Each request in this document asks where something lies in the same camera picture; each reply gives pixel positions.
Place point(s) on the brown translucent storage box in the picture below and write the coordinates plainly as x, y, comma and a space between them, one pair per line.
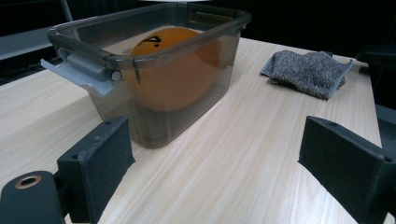
155, 127

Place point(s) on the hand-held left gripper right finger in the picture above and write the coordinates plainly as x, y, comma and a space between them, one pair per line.
351, 168

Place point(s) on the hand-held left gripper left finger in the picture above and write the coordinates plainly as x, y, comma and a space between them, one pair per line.
96, 161

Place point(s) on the orange plush toy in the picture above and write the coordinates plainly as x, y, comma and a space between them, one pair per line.
174, 84

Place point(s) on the grey cloth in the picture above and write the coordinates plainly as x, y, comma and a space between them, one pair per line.
308, 73

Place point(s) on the white metal stand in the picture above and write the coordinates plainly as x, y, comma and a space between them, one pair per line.
66, 11

